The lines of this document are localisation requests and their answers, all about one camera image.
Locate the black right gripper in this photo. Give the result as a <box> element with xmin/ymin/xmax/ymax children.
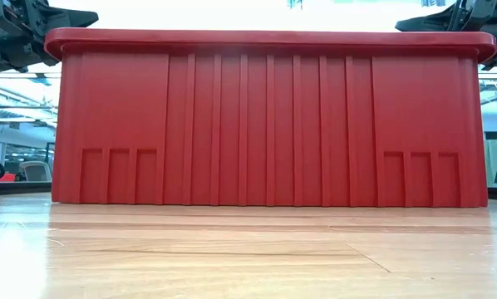
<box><xmin>394</xmin><ymin>0</ymin><xmax>497</xmax><ymax>33</ymax></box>

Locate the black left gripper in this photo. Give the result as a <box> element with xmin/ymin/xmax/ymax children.
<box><xmin>0</xmin><ymin>0</ymin><xmax>100</xmax><ymax>57</ymax></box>

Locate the red plastic bin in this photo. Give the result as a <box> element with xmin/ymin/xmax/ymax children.
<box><xmin>43</xmin><ymin>27</ymin><xmax>497</xmax><ymax>208</ymax></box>

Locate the gray office chair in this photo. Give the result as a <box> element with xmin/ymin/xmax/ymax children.
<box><xmin>18</xmin><ymin>160</ymin><xmax>53</xmax><ymax>183</ymax></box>

